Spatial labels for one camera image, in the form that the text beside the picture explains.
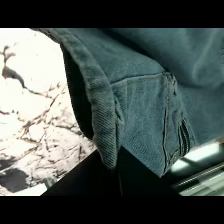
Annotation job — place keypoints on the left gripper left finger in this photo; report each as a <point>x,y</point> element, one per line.
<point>90,176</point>

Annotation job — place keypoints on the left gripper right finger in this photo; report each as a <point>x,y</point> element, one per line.
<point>140,180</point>

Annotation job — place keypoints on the blue jeans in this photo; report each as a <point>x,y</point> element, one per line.
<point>143,100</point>

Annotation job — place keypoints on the silver frame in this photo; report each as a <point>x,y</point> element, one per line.
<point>206,185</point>

